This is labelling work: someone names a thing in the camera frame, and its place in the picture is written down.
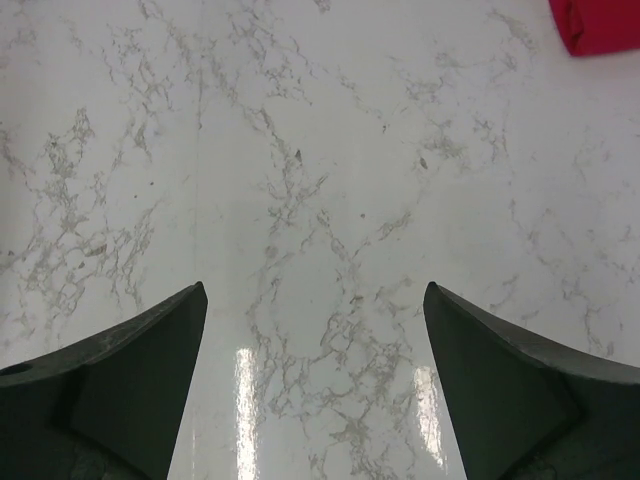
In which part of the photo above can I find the folded red t shirt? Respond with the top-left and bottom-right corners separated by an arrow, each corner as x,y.
548,0 -> 640,57

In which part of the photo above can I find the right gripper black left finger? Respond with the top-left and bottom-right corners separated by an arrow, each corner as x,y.
1,282 -> 207,479

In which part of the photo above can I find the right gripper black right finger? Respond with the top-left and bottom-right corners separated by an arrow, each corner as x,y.
423,282 -> 639,479

